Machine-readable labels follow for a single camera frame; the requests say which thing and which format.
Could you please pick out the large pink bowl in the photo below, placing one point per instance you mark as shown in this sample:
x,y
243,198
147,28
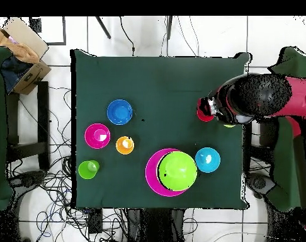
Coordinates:
x,y
151,174

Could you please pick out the dark green tablecloth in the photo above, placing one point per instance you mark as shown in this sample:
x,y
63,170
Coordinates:
x,y
163,88

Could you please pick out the small magenta bowl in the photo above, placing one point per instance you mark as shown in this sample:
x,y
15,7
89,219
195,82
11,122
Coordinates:
x,y
91,136

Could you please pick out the black floor frame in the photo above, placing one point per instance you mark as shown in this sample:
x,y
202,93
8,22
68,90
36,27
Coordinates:
x,y
64,32

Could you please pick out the yellow cup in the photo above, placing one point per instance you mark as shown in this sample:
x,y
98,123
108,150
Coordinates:
x,y
229,125

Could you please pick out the grey chair base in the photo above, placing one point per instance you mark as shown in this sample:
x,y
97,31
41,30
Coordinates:
x,y
29,177
259,183

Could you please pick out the tall green cup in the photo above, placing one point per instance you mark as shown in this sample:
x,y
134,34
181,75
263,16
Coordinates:
x,y
83,170

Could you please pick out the black stool frame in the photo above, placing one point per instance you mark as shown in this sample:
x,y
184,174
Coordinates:
x,y
43,121

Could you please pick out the large green bowl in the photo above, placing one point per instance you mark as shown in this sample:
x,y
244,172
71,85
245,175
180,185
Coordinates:
x,y
178,171

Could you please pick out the small cyan bowl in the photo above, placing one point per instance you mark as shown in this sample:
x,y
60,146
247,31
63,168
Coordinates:
x,y
213,165

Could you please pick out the black tripod leg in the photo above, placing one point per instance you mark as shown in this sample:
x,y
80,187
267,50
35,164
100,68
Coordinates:
x,y
104,28
169,27

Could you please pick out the black power strip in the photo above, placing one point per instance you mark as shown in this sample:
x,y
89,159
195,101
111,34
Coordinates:
x,y
95,221

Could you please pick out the black box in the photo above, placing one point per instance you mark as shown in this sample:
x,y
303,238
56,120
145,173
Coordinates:
x,y
267,133

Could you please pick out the orange cup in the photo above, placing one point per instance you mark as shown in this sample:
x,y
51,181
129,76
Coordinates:
x,y
121,148

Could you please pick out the cardboard box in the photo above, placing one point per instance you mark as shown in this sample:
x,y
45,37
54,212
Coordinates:
x,y
29,78

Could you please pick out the red cup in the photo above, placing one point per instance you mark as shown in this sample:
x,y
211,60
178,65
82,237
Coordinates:
x,y
204,118

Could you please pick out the small blue bowl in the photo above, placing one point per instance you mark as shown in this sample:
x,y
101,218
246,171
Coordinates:
x,y
119,112

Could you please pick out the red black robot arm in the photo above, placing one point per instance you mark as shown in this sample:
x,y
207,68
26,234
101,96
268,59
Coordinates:
x,y
263,95

